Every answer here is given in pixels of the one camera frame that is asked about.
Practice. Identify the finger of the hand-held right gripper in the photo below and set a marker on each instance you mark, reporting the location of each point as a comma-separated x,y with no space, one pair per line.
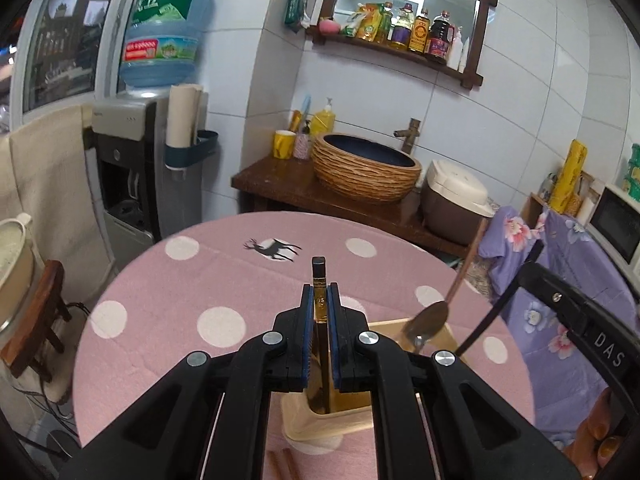
555,290
500,300

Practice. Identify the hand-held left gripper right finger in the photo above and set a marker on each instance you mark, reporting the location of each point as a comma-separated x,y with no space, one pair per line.
334,340

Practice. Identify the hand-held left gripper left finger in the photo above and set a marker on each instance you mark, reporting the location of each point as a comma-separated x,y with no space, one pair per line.
306,340

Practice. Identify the metal spoon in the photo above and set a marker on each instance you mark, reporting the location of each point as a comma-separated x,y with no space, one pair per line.
419,344

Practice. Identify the cream perforated utensil holder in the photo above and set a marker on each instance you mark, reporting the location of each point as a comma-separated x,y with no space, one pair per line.
300,425

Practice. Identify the person's right hand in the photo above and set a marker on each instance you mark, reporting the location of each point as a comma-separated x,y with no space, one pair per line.
595,435

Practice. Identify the purple floral cloth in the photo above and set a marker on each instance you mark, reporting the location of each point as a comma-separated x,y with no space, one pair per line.
550,350

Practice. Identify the white microwave oven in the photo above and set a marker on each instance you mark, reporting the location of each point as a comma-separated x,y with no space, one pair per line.
617,230

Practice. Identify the small wooden rack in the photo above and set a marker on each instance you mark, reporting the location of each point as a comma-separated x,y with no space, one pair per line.
532,205

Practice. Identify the brown and white rice cooker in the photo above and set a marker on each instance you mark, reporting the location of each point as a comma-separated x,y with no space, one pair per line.
452,200

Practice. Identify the yellow wrap roll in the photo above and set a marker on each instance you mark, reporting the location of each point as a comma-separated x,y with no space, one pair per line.
567,180

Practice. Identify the pink polka-dot tablecloth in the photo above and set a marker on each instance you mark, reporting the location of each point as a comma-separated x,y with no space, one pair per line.
200,285

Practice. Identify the green tin canister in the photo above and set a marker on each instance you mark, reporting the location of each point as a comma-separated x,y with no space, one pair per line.
633,171
635,155
632,186

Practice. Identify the dark wooden counter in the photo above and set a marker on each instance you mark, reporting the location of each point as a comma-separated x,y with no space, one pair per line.
280,180

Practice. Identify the woven wicker basin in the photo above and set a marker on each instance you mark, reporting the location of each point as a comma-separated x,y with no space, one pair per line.
365,175

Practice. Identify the bronze bamboo-style faucet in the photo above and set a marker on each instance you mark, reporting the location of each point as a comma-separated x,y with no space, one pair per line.
411,135

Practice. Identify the patterned cup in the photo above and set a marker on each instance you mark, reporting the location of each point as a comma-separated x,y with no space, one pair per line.
302,147

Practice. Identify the yellow cup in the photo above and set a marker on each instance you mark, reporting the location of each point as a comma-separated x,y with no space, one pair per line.
284,145

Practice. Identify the blue cup holder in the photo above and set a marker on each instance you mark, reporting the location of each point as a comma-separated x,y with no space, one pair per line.
192,152

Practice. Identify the yellow soap dispenser bottle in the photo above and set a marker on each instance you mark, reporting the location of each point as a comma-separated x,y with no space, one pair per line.
323,120

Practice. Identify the grey water dispenser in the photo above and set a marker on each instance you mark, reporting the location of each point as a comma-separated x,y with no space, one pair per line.
130,170

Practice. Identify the white plastic bottle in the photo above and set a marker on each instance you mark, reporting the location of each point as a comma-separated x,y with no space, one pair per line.
455,52

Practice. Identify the cream paper cup tube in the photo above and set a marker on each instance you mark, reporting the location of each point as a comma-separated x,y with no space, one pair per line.
182,115

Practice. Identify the wooden framed mirror shelf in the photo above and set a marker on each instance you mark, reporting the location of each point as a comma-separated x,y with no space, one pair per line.
400,57

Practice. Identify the dark soy sauce bottle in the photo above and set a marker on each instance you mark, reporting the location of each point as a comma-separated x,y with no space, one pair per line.
439,40

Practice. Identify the dark wooden stool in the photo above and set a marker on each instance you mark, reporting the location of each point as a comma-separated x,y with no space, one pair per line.
35,320

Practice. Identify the yellow label sauce bottle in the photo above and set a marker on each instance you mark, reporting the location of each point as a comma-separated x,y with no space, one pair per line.
419,35

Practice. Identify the purple label bottle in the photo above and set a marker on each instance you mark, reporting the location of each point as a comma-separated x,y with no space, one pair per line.
402,30

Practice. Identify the green oil bottle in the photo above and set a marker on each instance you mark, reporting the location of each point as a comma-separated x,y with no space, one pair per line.
385,25

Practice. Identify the cream cooking pot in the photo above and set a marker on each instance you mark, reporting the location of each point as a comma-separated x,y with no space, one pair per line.
12,270

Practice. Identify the yellow oil pouch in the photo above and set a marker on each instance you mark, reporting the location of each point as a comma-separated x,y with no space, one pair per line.
369,22

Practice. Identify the beige cloth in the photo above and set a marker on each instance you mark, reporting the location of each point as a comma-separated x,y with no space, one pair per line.
50,170

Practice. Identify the pink round sponge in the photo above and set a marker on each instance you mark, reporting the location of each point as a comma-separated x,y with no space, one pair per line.
328,26

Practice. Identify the blue water jug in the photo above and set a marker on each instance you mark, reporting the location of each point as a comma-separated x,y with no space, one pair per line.
165,35

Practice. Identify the white framed window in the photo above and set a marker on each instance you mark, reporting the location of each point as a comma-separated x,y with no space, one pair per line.
65,20

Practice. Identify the green wall packet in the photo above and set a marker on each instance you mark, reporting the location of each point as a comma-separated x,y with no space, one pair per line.
295,5

